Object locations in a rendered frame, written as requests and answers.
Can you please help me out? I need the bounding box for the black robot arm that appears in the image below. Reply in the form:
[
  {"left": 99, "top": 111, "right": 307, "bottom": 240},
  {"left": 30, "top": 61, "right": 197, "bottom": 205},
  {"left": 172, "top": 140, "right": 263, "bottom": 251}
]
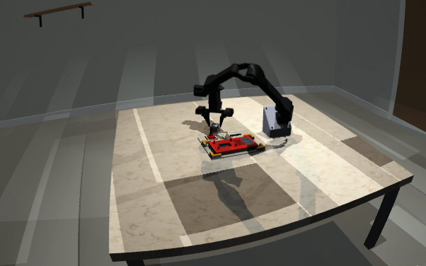
[{"left": 194, "top": 62, "right": 294, "bottom": 125}]

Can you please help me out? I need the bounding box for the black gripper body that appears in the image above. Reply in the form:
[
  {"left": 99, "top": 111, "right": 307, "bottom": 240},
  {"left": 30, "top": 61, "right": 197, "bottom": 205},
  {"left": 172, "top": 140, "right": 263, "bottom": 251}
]
[{"left": 195, "top": 98, "right": 234, "bottom": 117}]

